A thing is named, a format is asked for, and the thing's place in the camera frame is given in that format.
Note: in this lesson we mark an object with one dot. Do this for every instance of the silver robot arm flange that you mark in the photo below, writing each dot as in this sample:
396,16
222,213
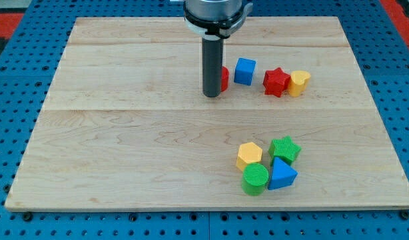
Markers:
215,19

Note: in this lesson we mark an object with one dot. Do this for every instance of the green star block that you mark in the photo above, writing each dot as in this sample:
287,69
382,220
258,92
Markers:
285,149

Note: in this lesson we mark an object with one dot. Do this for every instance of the yellow hexagon block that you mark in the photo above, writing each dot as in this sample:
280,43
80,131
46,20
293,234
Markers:
248,153

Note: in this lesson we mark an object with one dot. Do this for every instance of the red round block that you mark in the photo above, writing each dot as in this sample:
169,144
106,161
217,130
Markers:
224,78

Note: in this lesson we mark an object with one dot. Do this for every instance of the green cylinder block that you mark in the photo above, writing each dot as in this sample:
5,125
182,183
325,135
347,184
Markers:
254,179

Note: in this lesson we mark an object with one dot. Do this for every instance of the black cylindrical pointer rod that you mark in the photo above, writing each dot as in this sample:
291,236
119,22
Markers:
212,56

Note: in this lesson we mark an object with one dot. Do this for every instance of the blue triangle block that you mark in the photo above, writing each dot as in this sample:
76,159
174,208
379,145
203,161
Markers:
282,175

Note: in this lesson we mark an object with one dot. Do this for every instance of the light wooden board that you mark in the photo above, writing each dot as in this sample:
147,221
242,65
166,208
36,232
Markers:
125,126

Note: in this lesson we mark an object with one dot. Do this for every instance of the blue cube block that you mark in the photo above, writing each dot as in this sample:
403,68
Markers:
244,71

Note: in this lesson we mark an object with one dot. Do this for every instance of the yellow heart block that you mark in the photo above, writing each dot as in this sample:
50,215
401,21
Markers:
298,82

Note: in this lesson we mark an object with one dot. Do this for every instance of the red star block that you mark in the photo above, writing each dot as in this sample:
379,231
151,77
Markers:
275,82

